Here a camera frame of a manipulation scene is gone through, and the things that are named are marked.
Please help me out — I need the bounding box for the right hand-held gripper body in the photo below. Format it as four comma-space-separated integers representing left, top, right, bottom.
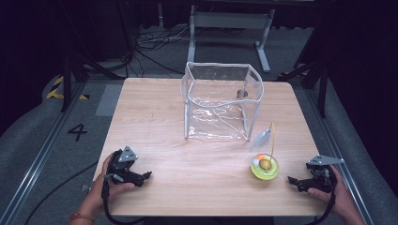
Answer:
305, 155, 345, 194

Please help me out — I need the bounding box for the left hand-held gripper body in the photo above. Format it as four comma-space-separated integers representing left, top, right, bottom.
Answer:
107, 145, 145, 188

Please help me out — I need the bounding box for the person's right hand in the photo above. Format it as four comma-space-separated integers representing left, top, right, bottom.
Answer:
307, 164, 354, 218

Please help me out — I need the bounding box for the person's left hand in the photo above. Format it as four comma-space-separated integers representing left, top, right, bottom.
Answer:
88, 152, 137, 214

